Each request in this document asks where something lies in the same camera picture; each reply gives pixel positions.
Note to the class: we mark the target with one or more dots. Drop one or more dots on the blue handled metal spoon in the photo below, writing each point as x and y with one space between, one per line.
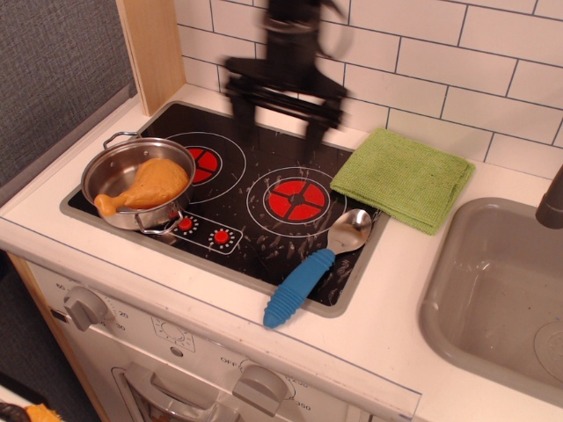
349 233

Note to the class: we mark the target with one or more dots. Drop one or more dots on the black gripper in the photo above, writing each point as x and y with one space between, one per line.
286 81

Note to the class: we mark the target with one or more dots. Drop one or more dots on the orange toy chicken drumstick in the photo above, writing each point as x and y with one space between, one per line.
156 182

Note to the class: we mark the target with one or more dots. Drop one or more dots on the green cloth napkin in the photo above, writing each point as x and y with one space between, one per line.
408 180

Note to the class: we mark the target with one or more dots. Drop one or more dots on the grey timer knob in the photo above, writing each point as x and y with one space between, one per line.
84 307

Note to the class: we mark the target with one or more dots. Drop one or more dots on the wooden side post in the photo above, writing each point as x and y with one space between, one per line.
152 39

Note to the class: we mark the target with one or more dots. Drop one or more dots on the red left stove knob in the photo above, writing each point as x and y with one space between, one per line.
185 224

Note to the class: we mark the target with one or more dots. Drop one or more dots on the red right stove knob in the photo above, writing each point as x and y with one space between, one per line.
221 237

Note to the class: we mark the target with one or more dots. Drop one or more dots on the toy oven door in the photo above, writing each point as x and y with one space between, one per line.
168 394

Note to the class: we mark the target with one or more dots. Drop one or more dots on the grey toy sink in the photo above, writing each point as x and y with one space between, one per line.
493 305

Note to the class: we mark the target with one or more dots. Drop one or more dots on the grey oven knob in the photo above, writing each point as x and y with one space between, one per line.
261 388

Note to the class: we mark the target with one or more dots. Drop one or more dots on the black toy stovetop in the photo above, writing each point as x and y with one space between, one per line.
277 208

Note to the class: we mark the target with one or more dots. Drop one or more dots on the small steel pot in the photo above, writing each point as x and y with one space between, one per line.
113 171

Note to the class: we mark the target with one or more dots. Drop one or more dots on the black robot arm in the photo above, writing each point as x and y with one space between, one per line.
290 13

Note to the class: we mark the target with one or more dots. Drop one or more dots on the grey faucet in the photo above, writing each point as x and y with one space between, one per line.
550 209

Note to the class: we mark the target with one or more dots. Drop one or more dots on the red stove knob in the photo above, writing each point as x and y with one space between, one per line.
185 224
221 237

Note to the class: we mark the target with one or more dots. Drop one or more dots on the orange object at corner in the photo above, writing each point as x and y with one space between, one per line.
30 413

